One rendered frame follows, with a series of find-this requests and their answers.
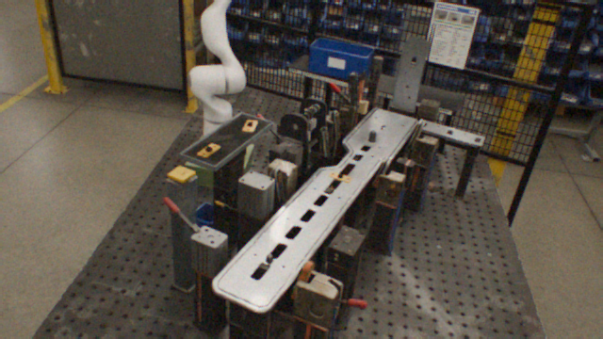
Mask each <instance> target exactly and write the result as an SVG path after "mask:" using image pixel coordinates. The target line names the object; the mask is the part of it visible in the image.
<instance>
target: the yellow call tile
mask: <svg viewBox="0 0 603 339"><path fill-rule="evenodd" d="M195 174H196V171H195V170H191V169H187V168H184V167H181V166H179V167H178V168H176V169H175V170H172V171H171V172H169V173H168V178H170V179H172V180H175V181H178V182H180V183H185V182H186V181H187V180H189V179H190V178H191V177H194V176H195Z"/></svg>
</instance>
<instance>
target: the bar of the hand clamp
mask: <svg viewBox="0 0 603 339"><path fill-rule="evenodd" d="M348 77H349V78H350V106H354V107H356V110H355V111H358V78H359V80H360V82H361V80H363V75H362V74H359V76H358V73H352V74H350V75H348Z"/></svg>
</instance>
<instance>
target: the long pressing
mask: <svg viewBox="0 0 603 339"><path fill-rule="evenodd" d="M375 117H376V118H375ZM417 123H418V121H417V120H416V119H415V118H412V117H408V116H405V115H400V114H398V113H394V112H390V111H387V110H382V109H379V108H373V109H372V110H371V111H370V112H369V113H368V114H367V115H366V116H365V117H363V119H362V120H361V121H360V122H359V123H358V124H357V125H356V126H355V128H354V129H353V130H352V131H351V132H350V133H349V134H348V135H347V136H346V137H345V138H344V139H343V140H342V146H343V147H344V148H345V150H347V151H348V152H349V153H348V154H347V155H345V157H344V158H343V159H342V161H341V162H340V163H339V164H338V165H337V166H334V167H326V168H320V169H318V170H317V171H316V172H315V173H314V174H313V176H312V177H311V178H310V179H309V180H308V181H306V182H305V183H304V184H303V185H302V186H301V187H300V188H299V189H298V191H297V192H296V193H295V195H294V196H293V197H292V198H291V199H290V200H289V201H287V202H286V203H285V204H284V205H283V206H282V207H281V208H280V209H279V210H278V211H277V214H276V215H275V216H274V217H273V218H272V219H271V220H270V221H268V222H267V223H266V224H265V225H264V226H263V227H262V228H261V229H260V230H259V231H258V233H257V234H256V236H255V237H254V238H253V239H252V240H251V241H249V242H248V243H247V244H246V245H245V246H244V247H243V248H242V249H241V250H240V252H239V253H238V254H237V255H236V257H235V258H234V259H233V260H232V261H230V262H229V263H228V264H227V265H226V266H225V267H224V268H223V270H222V271H221V272H220V273H219V274H218V275H217V276H216V277H215V279H214V280H212V282H211V290H212V292H214V293H215V294H216V295H217V296H219V297H221V298H223V299H227V300H229V301H231V302H233V303H235V304H236V305H237V304H238V306H240V307H242V308H244V309H246V310H248V311H252V312H254V313H257V314H265V313H267V312H270V311H272V310H273V309H274V307H275V306H276V304H277V303H278V301H279V300H280V299H281V297H282V296H283V295H284V293H285V292H286V290H287V289H289V288H290V285H291V284H292V283H293V282H294V281H295V280H296V278H297V277H298V276H299V274H298V273H299V271H300V268H301V266H302V265H303V264H304V263H305V262H306V261H308V260H309V261H310V260H311V258H312V257H313V256H314V254H315V253H316V252H317V249H318V248H319V246H320V245H321V244H322V242H323V241H324V240H325V238H326V237H328V236H329V234H330V233H331V232H332V229H333V228H334V227H335V225H336V224H337V223H338V221H339V220H340V219H341V218H342V217H343V216H344V214H345V212H347V211H348V209H349V208H350V206H351V205H352V204H353V202H354V201H355V200H356V198H357V197H358V196H359V193H360V192H361V191H362V189H363V188H364V187H366V185H367V184H368V182H369V181H370V180H371V178H372V177H373V176H374V173H375V172H376V171H377V169H378V168H379V166H380V165H381V163H382V162H383V160H384V159H385V158H386V157H388V158H390V159H391V160H393V159H394V158H395V157H396V154H397V153H398V151H399V150H400V148H401V147H403V146H404V144H405V143H406V141H407V140H408V139H409V136H410V135H411V134H412V133H413V132H414V130H415V127H416V125H417ZM382 125H385V127H383V130H381V126H382ZM403 125H404V126H403ZM371 130H375V131H376V132H377V136H376V142H374V143H372V142H369V141H368V139H369V133H370V131H371ZM363 146H368V147H370V149H369V150H368V151H367V152H364V151H361V148H362V147H363ZM379 147H380V148H379ZM356 154H360V155H362V156H363V157H362V159H361V160H360V161H354V160H352V159H353V158H354V157H355V155H356ZM372 155H373V157H371V156H372ZM348 164H352V165H354V166H355V167H354V168H353V169H352V171H351V172H350V173H349V174H348V177H350V178H352V181H351V182H350V183H345V182H342V181H339V180H337V181H339V182H341V184H340V185H339V186H338V187H337V188H336V190H335V191H334V192H333V193H332V195H328V193H325V192H323V191H324V190H325V189H326V188H328V187H329V185H330V184H331V183H332V182H333V181H334V180H336V179H334V178H331V177H329V174H330V173H331V172H332V171H335V172H338V173H339V172H341V170H342V169H344V168H345V167H346V166H347V165H348ZM314 188H315V189H314ZM320 196H324V197H328V198H329V199H328V200H326V202H325V203H324V204H322V205H321V206H316V205H314V203H315V202H316V200H317V199H318V198H319V197H320ZM338 198H340V199H338ZM308 210H313V211H315V212H316V214H315V215H314V216H313V217H312V218H311V220H310V221H309V222H303V221H300V219H301V218H302V216H303V215H304V214H305V212H306V211H308ZM287 218H289V219H287ZM294 226H298V227H300V228H301V231H300V233H299V234H298V235H297V236H296V238H295V239H293V240H290V239H287V238H285V236H286V235H287V234H289V231H290V230H291V229H292V228H293V227H294ZM278 244H283V245H285V246H286V248H285V251H284V252H283V253H282V254H281V255H280V257H279V258H278V259H273V262H272V263H271V264H268V263H266V262H265V261H266V255H267V254H271V253H272V252H273V250H274V249H275V248H276V246H277V245H278ZM255 254H256V256H255ZM261 264H266V265H269V266H270V268H269V270H268V271H267V272H266V273H265V274H264V276H263V277H262V278H261V279H260V280H255V279H253V278H252V277H251V276H252V275H253V273H254V272H255V271H256V269H257V268H258V267H259V266H260V265H261ZM283 266H285V267H283Z"/></svg>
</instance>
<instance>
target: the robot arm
mask: <svg viewBox="0 0 603 339"><path fill-rule="evenodd" d="M231 1H233V0H215V2H213V3H212V4H211V5H210V6H209V7H208V8H207V9H206V10H205V12H204V14H203V16H202V20H201V22H202V33H203V39H204V43H205V46H206V48H207V49H208V50H209V51H210V52H211V53H214V54H215V55H217V56H218V57H219V58H220V59H221V61H222V65H219V66H201V67H196V68H194V69H192V70H191V71H190V72H189V74H188V77H187V83H188V86H189V88H190V90H191V91H192V93H194V94H195V95H196V96H197V97H198V98H199V99H200V101H201V103H202V104H203V107H204V136H205V135H207V134H208V133H210V132H212V131H214V130H215V129H217V128H218V127H220V126H221V125H223V124H224V123H226V122H227V121H229V120H231V119H232V116H233V109H232V106H231V105H230V104H229V103H227V102H226V101H223V99H221V98H219V97H217V96H214V95H216V94H234V93H239V92H241V91H242V90H243V89H244V88H245V84H246V78H245V74H244V72H243V70H242V68H241V66H240V64H239V62H238V60H237V59H236V57H235V55H234V53H233V51H232V49H230V47H229V43H228V40H227V34H226V23H225V12H226V9H227V7H228V5H229V4H230V2H231Z"/></svg>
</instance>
